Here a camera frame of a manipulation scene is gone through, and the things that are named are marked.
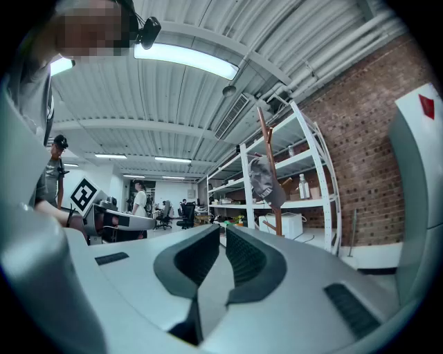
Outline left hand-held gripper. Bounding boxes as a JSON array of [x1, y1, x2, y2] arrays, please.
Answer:
[[70, 176, 156, 243]]

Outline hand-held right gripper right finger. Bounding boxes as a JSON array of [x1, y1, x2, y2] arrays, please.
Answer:
[[225, 224, 368, 308]]

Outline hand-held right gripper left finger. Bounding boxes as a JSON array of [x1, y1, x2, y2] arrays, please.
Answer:
[[88, 224, 222, 346]]

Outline grey cloth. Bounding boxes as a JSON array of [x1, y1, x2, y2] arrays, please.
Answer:
[[248, 156, 288, 210]]

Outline wooden coat stand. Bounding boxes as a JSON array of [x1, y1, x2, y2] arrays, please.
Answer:
[[256, 106, 293, 238]]

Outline person's left forearm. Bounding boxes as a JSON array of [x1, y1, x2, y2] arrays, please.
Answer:
[[34, 198, 89, 243]]

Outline black office chair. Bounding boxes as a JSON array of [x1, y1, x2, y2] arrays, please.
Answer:
[[176, 202, 197, 230], [154, 200, 173, 231]]

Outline white microwave oven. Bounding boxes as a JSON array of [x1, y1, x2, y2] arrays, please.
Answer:
[[258, 212, 305, 241]]

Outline white metal shelving unit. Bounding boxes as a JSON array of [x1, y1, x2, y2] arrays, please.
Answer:
[[240, 100, 342, 256], [206, 151, 248, 229]]

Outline clear bottle with white cap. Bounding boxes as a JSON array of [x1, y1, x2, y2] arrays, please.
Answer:
[[298, 174, 311, 200]]

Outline white ceiling air vent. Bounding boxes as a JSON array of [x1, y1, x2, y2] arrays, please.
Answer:
[[214, 93, 251, 141]]

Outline person's shirt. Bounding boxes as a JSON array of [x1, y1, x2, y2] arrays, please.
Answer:
[[5, 13, 56, 208]]

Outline grey refrigerator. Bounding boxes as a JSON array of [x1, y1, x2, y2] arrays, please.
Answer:
[[387, 82, 443, 307]]

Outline person's head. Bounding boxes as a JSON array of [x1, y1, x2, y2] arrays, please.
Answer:
[[51, 0, 139, 65]]

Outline red sticker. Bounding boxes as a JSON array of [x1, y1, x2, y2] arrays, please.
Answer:
[[418, 93, 436, 121]]

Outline white ceiling pipes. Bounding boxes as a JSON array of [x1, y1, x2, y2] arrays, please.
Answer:
[[266, 10, 410, 104]]

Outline grey long-handled tool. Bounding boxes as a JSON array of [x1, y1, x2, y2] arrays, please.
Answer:
[[347, 208, 359, 259]]

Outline black head-worn camera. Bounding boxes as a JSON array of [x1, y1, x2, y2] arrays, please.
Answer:
[[136, 16, 163, 50]]

